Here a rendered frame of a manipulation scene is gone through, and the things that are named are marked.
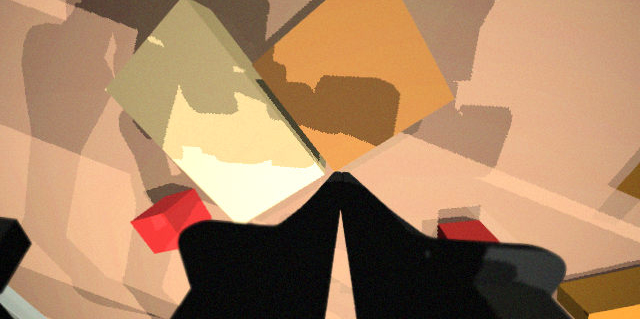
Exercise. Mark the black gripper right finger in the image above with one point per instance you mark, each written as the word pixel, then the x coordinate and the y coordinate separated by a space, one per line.
pixel 389 259

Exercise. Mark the red block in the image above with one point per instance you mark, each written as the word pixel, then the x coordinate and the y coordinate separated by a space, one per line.
pixel 466 230
pixel 160 225

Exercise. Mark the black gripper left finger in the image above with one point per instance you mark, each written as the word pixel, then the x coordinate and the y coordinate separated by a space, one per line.
pixel 297 253

